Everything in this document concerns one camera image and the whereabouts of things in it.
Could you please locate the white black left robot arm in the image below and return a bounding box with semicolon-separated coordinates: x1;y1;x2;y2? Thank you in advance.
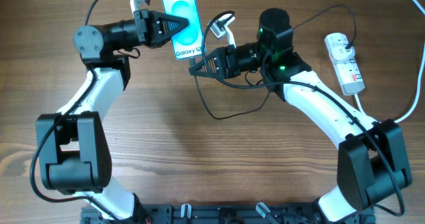
30;9;189;223

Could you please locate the black charger cable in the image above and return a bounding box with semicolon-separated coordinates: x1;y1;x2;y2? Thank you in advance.
188;4;359;120

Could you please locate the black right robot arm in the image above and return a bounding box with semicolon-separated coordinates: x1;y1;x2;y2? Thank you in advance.
190;8;412;223

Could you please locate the white power strip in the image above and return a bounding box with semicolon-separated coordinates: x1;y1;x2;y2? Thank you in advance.
324;33;365;96

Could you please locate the blue screen smartphone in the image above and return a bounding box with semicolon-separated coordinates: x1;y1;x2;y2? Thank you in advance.
161;0;203;60

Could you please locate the white usb charger plug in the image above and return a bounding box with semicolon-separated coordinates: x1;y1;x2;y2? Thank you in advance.
329;45;355;62

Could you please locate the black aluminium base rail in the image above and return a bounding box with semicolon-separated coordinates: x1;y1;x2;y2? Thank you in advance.
80;202;377;224

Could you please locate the white power strip cord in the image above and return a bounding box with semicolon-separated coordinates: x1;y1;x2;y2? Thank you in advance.
353;43;425;126

